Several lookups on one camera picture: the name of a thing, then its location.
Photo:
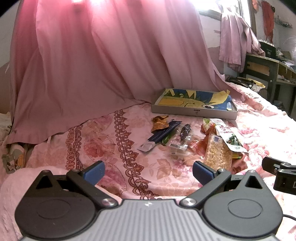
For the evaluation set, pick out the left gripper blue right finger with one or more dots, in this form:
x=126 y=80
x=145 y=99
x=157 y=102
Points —
x=213 y=182

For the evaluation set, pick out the clear packet with barcode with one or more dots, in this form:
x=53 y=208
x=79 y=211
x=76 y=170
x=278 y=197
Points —
x=178 y=145

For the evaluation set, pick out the orange chips clear bag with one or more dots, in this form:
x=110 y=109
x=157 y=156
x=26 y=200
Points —
x=198 y=145

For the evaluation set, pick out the pink fuzzy blanket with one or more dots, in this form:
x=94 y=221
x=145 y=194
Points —
x=13 y=189

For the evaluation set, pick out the small white sachet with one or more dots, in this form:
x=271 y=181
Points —
x=146 y=147

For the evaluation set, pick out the dark blue packet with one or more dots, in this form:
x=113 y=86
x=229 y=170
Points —
x=160 y=134

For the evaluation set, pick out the red hanging decoration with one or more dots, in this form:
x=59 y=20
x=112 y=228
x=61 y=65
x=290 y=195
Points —
x=268 y=20

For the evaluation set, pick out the green snack stick packet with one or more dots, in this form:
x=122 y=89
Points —
x=167 y=138

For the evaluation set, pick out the dark dried fruit packet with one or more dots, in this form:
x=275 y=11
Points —
x=185 y=130

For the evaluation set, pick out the floral pink bedsheet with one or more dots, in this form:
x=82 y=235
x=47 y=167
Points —
x=147 y=156

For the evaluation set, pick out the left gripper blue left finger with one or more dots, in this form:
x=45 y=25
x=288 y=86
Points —
x=84 y=182

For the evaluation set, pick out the white green snack bag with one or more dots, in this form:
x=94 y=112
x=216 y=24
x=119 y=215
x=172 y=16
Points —
x=229 y=137

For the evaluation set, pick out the pink draped curtain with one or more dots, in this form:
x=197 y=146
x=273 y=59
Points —
x=71 y=62

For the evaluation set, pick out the popcorn snack clear bag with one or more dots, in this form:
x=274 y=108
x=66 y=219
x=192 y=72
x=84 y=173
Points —
x=218 y=155

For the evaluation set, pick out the dark wooden desk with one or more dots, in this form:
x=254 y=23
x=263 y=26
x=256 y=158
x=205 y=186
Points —
x=274 y=72

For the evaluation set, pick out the gold snack bag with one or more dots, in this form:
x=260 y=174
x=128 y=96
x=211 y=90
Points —
x=159 y=122

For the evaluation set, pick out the knotted lilac window curtain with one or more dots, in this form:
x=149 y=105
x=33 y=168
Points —
x=236 y=41

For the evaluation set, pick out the cardboard tray with colourful lining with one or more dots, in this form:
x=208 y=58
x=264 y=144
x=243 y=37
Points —
x=196 y=103

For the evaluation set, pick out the black box on desk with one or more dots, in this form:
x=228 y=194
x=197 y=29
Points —
x=268 y=48

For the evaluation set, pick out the patterned pillow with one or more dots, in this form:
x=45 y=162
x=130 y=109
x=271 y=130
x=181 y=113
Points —
x=14 y=157

